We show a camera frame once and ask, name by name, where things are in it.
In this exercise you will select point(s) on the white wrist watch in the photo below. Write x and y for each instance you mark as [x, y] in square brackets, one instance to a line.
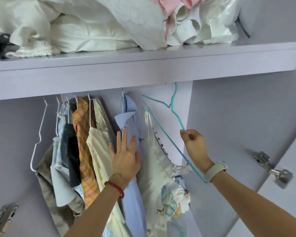
[214, 170]

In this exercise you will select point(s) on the dark navy garment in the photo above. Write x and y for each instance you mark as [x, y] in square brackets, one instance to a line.
[72, 155]

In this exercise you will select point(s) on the person's right forearm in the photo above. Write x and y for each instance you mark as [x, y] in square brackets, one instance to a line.
[251, 207]

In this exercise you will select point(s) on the pale blue garment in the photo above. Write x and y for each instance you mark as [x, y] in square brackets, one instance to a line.
[60, 187]

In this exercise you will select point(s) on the lilac wardrobe shelf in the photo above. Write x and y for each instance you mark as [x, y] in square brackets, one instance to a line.
[138, 71]

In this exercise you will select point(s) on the person's left forearm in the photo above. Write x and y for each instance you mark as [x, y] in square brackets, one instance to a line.
[96, 214]

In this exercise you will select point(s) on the cream shirt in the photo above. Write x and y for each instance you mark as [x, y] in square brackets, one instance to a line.
[98, 150]

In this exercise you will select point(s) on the person's left thumb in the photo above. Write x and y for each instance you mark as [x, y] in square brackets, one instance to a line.
[138, 160]

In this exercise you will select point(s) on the person's left hand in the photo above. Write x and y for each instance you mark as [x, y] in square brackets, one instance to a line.
[124, 162]

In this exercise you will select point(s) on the khaki garment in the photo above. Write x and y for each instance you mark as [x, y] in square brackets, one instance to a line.
[46, 192]

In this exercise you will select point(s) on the white lace cloth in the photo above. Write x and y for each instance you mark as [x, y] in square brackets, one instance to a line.
[36, 50]

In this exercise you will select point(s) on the person's left middle finger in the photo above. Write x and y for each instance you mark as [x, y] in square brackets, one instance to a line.
[125, 141]

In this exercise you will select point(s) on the person's right thumb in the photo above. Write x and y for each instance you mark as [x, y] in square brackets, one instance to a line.
[184, 136]

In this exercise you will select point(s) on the pink cloth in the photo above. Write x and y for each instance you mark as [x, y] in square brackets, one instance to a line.
[167, 4]

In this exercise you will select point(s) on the clear plastic bag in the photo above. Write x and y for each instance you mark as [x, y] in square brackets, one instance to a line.
[222, 19]

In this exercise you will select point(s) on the person's right hand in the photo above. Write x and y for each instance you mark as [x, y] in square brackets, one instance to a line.
[197, 151]

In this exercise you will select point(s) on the colourful printed garment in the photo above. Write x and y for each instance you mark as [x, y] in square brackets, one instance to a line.
[173, 194]

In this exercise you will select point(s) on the white crumpled cloth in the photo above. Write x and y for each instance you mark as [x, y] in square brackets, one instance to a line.
[22, 17]

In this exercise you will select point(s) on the large white crumpled sheet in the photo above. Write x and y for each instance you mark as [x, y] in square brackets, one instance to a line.
[128, 17]

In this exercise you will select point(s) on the orange plaid shirt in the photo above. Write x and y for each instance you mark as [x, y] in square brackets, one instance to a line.
[85, 155]

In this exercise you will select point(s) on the white folded bedding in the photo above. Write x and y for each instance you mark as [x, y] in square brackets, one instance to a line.
[88, 36]

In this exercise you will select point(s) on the person's left little finger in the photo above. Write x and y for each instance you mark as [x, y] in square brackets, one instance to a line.
[112, 151]

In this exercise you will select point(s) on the metal door hinge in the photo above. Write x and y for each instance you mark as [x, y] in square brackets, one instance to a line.
[4, 217]
[281, 175]

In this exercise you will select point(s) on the light blue collared shirt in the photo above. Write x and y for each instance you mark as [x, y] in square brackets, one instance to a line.
[135, 212]

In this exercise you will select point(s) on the white floral garment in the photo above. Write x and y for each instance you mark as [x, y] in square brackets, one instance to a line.
[152, 175]

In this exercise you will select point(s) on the white folded garment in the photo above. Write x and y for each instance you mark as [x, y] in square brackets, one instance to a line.
[187, 29]

